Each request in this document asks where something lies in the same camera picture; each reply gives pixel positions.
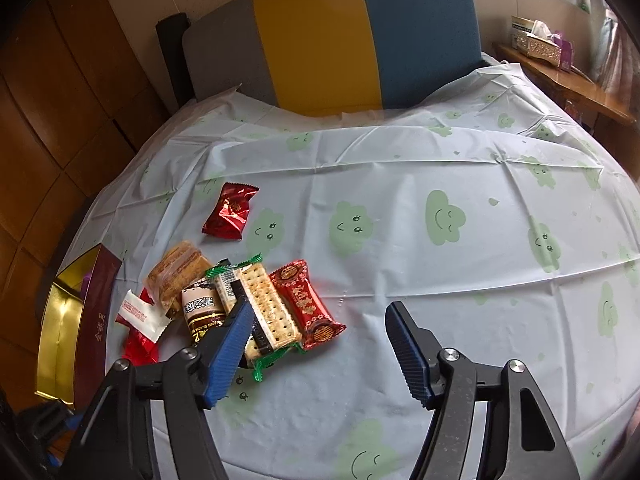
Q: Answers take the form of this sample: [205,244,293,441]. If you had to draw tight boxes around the grey yellow blue sofa backrest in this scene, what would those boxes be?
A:
[181,0,488,118]

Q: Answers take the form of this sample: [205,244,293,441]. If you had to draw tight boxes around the brown cake packet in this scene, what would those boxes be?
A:
[145,241,215,318]

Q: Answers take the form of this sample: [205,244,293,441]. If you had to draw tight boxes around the red patterned snack packet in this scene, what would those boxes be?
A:
[269,259,347,352]

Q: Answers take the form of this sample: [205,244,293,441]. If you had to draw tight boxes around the wooden side table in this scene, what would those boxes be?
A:
[492,42,638,131]

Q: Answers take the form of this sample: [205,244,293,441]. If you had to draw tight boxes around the small purple box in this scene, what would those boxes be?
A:
[559,35,576,72]

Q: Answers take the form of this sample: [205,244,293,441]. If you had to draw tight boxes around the gold tin box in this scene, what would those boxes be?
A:
[34,244,123,411]

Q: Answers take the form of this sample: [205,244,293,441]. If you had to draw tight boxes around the dark red candy packet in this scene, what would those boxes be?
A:
[201,182,260,242]

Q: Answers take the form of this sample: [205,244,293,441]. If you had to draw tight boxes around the green-edged cracker packet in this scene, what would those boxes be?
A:
[206,254,306,383]

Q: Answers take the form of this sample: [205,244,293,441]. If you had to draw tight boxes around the tissue box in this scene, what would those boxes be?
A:
[510,15,566,66]

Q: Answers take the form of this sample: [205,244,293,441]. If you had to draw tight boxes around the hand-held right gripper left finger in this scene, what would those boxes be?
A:
[62,302,256,480]

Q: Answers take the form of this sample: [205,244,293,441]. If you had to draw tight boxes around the brown chocolate snack packet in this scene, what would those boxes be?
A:
[181,280,228,348]

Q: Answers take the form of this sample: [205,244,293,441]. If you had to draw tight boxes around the blue and black object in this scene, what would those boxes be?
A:
[17,402,81,461]

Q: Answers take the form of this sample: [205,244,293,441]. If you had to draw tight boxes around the shiny red wrapper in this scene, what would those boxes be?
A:
[121,287,161,366]

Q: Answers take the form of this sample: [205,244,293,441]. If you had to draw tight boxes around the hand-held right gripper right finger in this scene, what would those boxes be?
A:
[385,301,583,480]

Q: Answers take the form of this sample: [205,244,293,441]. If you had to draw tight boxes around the white sachet with red print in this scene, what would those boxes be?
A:
[116,290,171,343]

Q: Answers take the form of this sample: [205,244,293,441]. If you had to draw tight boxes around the cloud print plastic tablecloth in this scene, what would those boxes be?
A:
[55,57,640,480]

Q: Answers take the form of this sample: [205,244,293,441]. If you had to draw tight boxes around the pale curtain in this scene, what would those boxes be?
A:
[595,10,640,111]

